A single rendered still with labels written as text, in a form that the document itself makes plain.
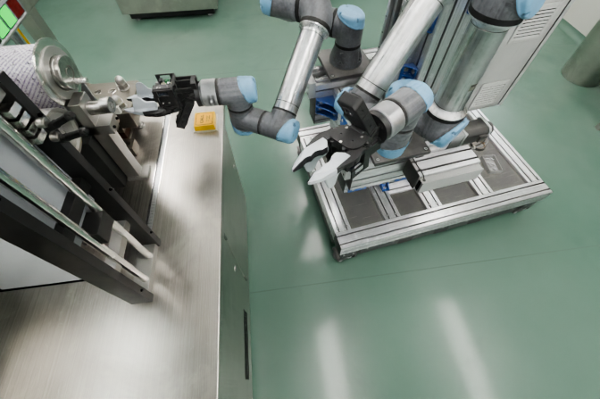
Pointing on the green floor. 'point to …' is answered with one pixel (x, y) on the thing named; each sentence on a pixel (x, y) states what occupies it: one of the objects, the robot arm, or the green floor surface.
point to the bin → (585, 61)
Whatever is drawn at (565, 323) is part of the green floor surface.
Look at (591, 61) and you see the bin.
